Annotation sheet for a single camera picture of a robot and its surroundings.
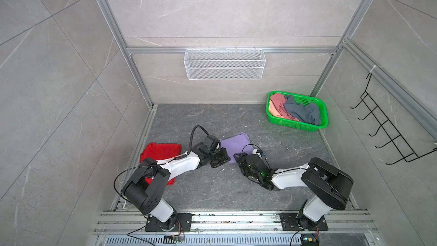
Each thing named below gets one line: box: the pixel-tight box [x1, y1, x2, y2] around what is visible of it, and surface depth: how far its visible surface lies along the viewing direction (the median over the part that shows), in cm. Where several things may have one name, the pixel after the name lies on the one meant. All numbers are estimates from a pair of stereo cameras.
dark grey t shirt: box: [283, 94, 321, 126], surface depth 107 cm
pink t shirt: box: [268, 92, 301, 122], surface depth 107 cm
